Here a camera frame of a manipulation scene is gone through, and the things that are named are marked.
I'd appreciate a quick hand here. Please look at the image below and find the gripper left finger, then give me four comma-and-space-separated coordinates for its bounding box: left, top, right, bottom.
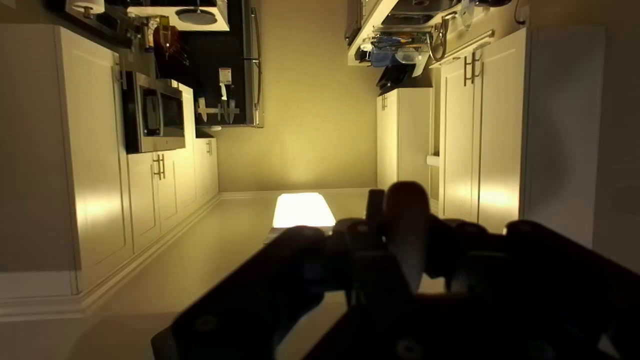
151, 189, 401, 360

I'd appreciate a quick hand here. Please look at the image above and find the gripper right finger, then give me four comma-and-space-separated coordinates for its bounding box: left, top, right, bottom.
386, 181, 640, 360

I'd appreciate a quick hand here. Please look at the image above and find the ceiling light panel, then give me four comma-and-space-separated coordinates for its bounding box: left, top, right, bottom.
272, 192, 337, 229

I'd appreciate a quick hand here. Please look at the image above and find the white double door cabinet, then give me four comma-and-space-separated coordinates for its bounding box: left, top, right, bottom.
439, 27, 531, 235

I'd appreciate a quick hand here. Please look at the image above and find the white tall cabinet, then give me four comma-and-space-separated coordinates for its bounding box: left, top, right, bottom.
376, 87, 434, 192

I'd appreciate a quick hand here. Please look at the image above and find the microwave door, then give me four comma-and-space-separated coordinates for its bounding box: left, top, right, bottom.
159, 87, 186, 150

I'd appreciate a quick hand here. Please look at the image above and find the stainless steel microwave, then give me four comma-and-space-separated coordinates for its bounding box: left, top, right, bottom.
121, 70, 187, 154

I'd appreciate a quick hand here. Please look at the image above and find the black refrigerator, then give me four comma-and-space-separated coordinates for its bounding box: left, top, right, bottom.
186, 0, 265, 129

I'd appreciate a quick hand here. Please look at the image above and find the dish rack with dishes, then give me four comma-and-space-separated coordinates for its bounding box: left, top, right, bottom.
369, 29, 432, 69

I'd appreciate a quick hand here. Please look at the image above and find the white stove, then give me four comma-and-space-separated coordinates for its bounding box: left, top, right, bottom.
126, 0, 231, 32

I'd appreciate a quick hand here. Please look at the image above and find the steel sink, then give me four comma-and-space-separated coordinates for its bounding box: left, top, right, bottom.
380, 0, 463, 27

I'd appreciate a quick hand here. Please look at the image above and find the paper towel roll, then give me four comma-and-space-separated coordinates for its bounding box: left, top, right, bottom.
72, 0, 106, 14

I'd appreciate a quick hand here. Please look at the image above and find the row of white wall cabinets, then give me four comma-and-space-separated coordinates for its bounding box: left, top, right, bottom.
56, 25, 221, 297

